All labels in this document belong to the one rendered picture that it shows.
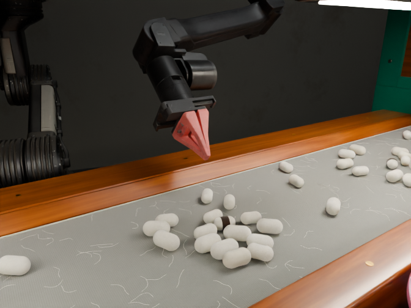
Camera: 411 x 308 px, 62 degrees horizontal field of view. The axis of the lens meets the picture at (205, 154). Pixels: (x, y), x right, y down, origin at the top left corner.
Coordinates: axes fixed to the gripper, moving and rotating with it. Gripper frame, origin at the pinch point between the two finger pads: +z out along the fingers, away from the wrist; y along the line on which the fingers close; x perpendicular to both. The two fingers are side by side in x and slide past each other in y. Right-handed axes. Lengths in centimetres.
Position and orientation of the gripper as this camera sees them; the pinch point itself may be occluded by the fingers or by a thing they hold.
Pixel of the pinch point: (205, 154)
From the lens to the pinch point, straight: 55.5
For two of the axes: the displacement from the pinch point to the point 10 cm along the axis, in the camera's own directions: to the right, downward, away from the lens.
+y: 8.3, -1.9, 5.2
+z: 4.2, 8.3, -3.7
